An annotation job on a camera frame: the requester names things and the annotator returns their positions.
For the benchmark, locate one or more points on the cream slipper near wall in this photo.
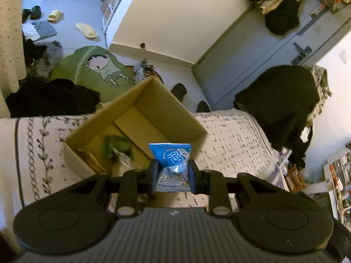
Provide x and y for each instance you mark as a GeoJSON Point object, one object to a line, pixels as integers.
{"type": "Point", "coordinates": [86, 30]}

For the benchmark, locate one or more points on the green cartoon floor rug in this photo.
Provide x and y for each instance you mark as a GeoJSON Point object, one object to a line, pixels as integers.
{"type": "Point", "coordinates": [97, 69]}

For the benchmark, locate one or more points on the grey fluffy cloth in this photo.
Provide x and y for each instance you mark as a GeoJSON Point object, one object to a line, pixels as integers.
{"type": "Point", "coordinates": [50, 56]}

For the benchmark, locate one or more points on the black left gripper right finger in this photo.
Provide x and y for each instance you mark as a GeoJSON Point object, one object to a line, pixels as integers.
{"type": "Point", "coordinates": [213, 184]}

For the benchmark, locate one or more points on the brown cardboard box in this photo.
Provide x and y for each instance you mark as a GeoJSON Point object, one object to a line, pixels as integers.
{"type": "Point", "coordinates": [146, 113]}

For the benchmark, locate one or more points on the blue snack packet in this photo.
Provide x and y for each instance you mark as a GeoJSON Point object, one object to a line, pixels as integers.
{"type": "Point", "coordinates": [173, 160]}

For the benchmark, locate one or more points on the cream slipper far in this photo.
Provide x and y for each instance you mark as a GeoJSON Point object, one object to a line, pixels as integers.
{"type": "Point", "coordinates": [54, 16]}

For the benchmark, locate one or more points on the black slipper left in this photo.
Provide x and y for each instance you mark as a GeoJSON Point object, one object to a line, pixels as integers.
{"type": "Point", "coordinates": [179, 91]}

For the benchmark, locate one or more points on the black slipper right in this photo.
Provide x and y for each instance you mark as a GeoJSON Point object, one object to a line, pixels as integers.
{"type": "Point", "coordinates": [202, 107]}

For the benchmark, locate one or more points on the black clothes pile on floor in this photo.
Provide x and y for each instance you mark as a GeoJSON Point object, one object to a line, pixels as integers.
{"type": "Point", "coordinates": [38, 97]}

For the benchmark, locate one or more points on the grey door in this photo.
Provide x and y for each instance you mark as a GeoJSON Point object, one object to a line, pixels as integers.
{"type": "Point", "coordinates": [248, 49]}

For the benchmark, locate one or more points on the white storage shelf rack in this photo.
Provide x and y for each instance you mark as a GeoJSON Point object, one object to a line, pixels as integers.
{"type": "Point", "coordinates": [109, 12]}

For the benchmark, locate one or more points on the grey folded cloth on floor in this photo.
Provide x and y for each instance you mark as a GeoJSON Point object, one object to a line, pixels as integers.
{"type": "Point", "coordinates": [44, 29]}

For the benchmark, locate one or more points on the black coat on chair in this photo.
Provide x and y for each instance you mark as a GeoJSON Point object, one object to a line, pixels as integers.
{"type": "Point", "coordinates": [280, 100]}

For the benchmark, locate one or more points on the green snack bag in box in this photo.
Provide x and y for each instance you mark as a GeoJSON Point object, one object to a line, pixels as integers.
{"type": "Point", "coordinates": [117, 143]}

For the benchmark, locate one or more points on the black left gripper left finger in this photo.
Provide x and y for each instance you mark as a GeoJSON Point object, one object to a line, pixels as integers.
{"type": "Point", "coordinates": [132, 184]}

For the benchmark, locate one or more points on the clear plastic snack bag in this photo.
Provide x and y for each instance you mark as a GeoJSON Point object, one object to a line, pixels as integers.
{"type": "Point", "coordinates": [122, 164]}

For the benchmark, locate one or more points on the grey sneakers pair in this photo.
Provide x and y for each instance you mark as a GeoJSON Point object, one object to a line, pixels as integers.
{"type": "Point", "coordinates": [142, 71]}

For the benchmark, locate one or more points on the black slipper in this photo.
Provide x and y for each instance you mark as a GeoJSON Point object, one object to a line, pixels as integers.
{"type": "Point", "coordinates": [202, 107]}
{"type": "Point", "coordinates": [179, 91]}

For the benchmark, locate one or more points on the orange wooden crate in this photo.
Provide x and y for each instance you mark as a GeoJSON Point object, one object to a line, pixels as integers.
{"type": "Point", "coordinates": [294, 180]}

